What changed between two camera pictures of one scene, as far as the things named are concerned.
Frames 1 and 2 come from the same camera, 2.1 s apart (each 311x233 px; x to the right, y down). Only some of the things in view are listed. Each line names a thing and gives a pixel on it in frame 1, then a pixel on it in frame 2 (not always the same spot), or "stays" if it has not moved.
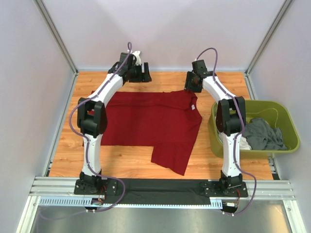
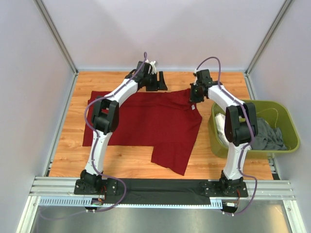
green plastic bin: x=276 y=113 stays
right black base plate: x=215 y=189 stays
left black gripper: x=143 y=77 → x=160 y=85
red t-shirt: x=168 y=121 stays
